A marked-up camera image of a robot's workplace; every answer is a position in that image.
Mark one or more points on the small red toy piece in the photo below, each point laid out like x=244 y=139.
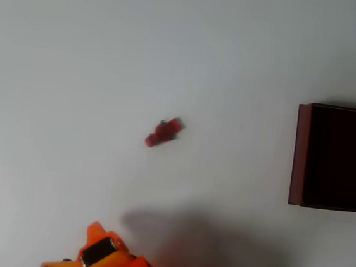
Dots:
x=162 y=133

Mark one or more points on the orange gripper with servo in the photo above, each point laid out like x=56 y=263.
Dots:
x=97 y=250

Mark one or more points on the dark red cardboard box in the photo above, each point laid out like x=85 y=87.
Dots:
x=340 y=160

